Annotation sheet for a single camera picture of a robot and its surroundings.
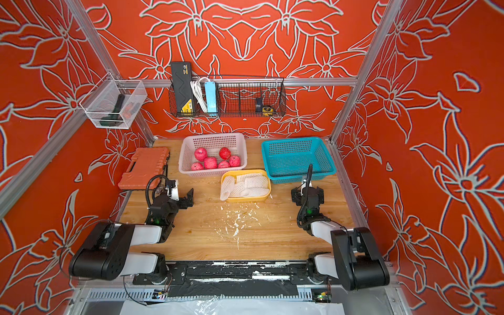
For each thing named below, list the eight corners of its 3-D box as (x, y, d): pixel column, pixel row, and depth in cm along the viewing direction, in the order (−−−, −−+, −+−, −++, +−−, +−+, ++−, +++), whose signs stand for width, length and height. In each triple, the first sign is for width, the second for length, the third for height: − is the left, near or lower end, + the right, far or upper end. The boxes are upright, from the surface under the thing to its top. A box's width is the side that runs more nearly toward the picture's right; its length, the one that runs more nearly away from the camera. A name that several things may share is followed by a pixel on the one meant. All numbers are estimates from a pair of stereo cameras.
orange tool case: (121, 190, 98) (116, 185, 94) (140, 152, 114) (136, 147, 111) (157, 190, 98) (153, 185, 94) (170, 152, 114) (168, 147, 111)
